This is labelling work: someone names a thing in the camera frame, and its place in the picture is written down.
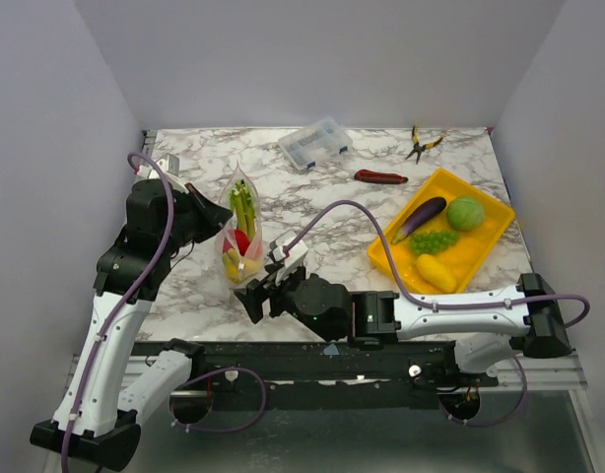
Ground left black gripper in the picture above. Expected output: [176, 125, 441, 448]
[162, 182, 235, 254]

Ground yellow toy banana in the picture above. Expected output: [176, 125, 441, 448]
[222, 248, 261, 284]

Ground toy celery stalk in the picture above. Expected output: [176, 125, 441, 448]
[230, 179, 257, 241]

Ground red toy apple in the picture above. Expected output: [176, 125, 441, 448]
[234, 230, 250, 256]

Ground clear zip top bag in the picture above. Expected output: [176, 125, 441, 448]
[215, 165, 264, 301]

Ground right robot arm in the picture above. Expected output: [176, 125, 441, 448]
[234, 267, 572, 386]

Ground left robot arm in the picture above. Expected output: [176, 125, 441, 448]
[30, 178, 233, 472]

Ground clear plastic organizer box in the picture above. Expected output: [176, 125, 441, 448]
[277, 117, 353, 171]

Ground red black utility knife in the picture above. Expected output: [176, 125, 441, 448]
[354, 169, 408, 185]

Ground green toy grapes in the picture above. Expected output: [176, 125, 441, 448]
[409, 230, 460, 255]

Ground yellow toy lemon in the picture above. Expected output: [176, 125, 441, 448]
[416, 254, 457, 294]

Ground yellow plastic tray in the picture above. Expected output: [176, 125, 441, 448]
[384, 169, 514, 295]

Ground purple toy eggplant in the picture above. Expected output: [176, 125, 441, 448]
[391, 197, 447, 244]

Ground yellow black pliers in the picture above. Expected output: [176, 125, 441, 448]
[406, 125, 445, 164]

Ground green toy cabbage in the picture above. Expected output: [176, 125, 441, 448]
[446, 196, 486, 232]

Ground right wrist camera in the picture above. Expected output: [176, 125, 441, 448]
[269, 230, 308, 285]

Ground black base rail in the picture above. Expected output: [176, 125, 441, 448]
[124, 339, 501, 410]

